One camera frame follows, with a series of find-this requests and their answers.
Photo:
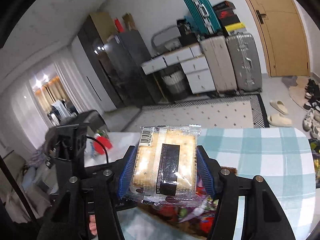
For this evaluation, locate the woven laundry basket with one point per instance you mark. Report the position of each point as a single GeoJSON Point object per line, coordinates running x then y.
{"type": "Point", "coordinates": [175, 82]}

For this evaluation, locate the white curtain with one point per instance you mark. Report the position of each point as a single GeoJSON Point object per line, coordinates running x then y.
{"type": "Point", "coordinates": [22, 110]}

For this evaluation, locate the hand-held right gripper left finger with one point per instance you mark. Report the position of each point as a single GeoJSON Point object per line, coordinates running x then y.
{"type": "Point", "coordinates": [126, 175]}

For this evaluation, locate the white wardrobe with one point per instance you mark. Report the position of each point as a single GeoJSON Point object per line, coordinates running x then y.
{"type": "Point", "coordinates": [100, 92]}

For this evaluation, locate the brown cardboard box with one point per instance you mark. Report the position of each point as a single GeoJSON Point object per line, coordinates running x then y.
{"type": "Point", "coordinates": [175, 230]}

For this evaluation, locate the red logo shoe box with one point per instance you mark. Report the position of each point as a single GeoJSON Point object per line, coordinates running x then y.
{"type": "Point", "coordinates": [227, 15]}

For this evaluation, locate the black orange shoe box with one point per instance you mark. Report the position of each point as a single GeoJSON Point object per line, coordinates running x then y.
{"type": "Point", "coordinates": [223, 5]}

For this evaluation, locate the white marble side table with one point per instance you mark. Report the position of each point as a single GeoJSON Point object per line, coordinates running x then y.
{"type": "Point", "coordinates": [120, 142]}

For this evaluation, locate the yellow label shoe box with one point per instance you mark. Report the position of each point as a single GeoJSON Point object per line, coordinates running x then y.
{"type": "Point", "coordinates": [235, 27]}

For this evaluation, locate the silver suitcase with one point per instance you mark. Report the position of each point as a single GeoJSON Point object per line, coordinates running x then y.
{"type": "Point", "coordinates": [243, 62]}

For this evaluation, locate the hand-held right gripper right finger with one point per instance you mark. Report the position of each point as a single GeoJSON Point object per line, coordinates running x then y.
{"type": "Point", "coordinates": [207, 175]}

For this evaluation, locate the teal suitcase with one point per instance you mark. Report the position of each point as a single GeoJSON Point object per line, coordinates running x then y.
{"type": "Point", "coordinates": [211, 18]}

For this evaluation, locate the beige slipper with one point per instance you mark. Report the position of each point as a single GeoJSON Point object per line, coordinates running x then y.
{"type": "Point", "coordinates": [280, 120]}
{"type": "Point", "coordinates": [278, 106]}

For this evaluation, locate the person's left hand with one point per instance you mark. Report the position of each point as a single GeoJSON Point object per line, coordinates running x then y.
{"type": "Point", "coordinates": [93, 227]}

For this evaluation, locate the yellow curtain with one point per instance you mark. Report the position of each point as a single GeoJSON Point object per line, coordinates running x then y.
{"type": "Point", "coordinates": [46, 95]}

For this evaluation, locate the clear cracker packet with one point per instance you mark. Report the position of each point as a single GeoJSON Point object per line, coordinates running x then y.
{"type": "Point", "coordinates": [170, 160]}

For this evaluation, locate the striped border floor rug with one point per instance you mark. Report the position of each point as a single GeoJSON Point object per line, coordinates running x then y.
{"type": "Point", "coordinates": [200, 112]}

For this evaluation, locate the brown paper bag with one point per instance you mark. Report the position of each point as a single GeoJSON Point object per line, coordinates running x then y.
{"type": "Point", "coordinates": [128, 21]}

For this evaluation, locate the black trash bin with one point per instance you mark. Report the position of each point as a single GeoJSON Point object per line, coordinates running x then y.
{"type": "Point", "coordinates": [315, 152]}

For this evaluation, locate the white drawer desk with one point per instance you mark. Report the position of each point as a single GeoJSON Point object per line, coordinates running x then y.
{"type": "Point", "coordinates": [200, 80]}

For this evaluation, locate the grey door mat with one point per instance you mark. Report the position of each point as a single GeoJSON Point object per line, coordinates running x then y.
{"type": "Point", "coordinates": [296, 90]}

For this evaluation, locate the red paper bag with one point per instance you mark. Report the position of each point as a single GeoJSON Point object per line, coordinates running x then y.
{"type": "Point", "coordinates": [118, 25]}

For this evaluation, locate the dark grey rounded object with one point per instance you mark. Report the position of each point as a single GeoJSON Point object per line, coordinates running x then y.
{"type": "Point", "coordinates": [92, 117]}

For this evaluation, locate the black printed box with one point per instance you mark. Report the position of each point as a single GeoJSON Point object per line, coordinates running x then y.
{"type": "Point", "coordinates": [186, 30]}

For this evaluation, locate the green candy packet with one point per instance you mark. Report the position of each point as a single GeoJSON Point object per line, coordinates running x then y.
{"type": "Point", "coordinates": [185, 212]}

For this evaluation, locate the tan wooden door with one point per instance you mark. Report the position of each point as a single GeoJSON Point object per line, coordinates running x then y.
{"type": "Point", "coordinates": [282, 42]}

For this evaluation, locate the beige suitcase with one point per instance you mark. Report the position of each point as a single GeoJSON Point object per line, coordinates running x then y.
{"type": "Point", "coordinates": [218, 65]}

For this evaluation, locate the grey curved metal frame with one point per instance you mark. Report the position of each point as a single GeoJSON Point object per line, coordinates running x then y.
{"type": "Point", "coordinates": [160, 32]}

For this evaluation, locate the grey refrigerator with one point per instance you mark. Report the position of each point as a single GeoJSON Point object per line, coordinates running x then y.
{"type": "Point", "coordinates": [130, 60]}

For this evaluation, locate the heap of loose shoes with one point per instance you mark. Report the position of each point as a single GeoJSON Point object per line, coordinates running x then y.
{"type": "Point", "coordinates": [311, 120]}

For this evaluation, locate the dark glass cabinet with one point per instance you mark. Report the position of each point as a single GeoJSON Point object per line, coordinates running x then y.
{"type": "Point", "coordinates": [87, 37]}

